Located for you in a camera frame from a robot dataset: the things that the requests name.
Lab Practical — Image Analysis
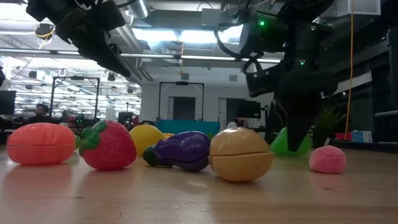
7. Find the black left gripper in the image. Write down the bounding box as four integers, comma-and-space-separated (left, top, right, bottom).
63, 27, 132, 78

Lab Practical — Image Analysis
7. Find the purple toy eggplant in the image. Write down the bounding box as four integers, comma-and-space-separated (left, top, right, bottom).
142, 130, 211, 173

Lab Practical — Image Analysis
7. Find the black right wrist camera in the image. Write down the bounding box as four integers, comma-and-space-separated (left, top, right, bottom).
238, 12, 287, 57

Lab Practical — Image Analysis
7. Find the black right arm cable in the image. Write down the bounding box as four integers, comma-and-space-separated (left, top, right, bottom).
213, 27, 265, 75

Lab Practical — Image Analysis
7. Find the green potted artificial plant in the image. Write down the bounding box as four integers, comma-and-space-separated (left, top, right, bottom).
306, 104, 346, 149

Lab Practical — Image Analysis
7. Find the blue cardboard box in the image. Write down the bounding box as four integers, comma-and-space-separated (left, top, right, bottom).
351, 130, 373, 144

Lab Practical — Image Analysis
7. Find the yellow toy lemon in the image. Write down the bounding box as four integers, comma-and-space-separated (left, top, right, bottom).
129, 124, 167, 157

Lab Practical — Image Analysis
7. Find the long ceiling light bar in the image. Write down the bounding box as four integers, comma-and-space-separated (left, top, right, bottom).
119, 52, 282, 65

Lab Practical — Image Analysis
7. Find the orange plastic toy orange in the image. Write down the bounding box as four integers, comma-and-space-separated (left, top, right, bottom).
6, 122, 77, 166

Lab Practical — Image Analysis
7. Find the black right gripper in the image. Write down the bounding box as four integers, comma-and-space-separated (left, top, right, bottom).
244, 58, 340, 152

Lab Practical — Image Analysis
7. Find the yellow hanging cable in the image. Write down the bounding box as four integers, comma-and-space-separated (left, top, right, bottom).
343, 0, 356, 141

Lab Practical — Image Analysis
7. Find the black computer monitor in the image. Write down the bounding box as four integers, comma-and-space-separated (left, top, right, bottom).
0, 90, 17, 116

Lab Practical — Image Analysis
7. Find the black wall television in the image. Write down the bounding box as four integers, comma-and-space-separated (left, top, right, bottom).
236, 99, 262, 119

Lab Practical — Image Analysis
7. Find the black metal rig frame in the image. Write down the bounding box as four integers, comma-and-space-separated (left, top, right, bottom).
158, 81, 205, 122
49, 75, 101, 123

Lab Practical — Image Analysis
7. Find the silver ceiling duct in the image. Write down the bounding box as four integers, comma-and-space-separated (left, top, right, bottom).
126, 0, 150, 20

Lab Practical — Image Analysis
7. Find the large red toy strawberry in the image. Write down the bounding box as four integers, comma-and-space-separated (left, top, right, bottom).
75, 120, 138, 171

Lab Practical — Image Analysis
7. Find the white ceiling box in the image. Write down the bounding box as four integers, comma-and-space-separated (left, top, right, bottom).
201, 7, 222, 27

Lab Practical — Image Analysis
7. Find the tan toy potato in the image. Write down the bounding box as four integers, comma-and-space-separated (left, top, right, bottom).
208, 127, 275, 183

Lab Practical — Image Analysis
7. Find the person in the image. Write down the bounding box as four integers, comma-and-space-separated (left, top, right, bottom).
27, 103, 60, 125
226, 117, 250, 129

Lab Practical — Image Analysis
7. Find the small pink toy fruit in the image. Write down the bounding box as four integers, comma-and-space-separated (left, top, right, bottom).
308, 145, 348, 175

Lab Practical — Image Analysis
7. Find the teal plastic container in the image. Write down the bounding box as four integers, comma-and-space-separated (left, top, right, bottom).
154, 119, 221, 140

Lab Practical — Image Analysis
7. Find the green toy pepper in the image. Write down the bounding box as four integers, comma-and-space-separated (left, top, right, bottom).
269, 126, 313, 157

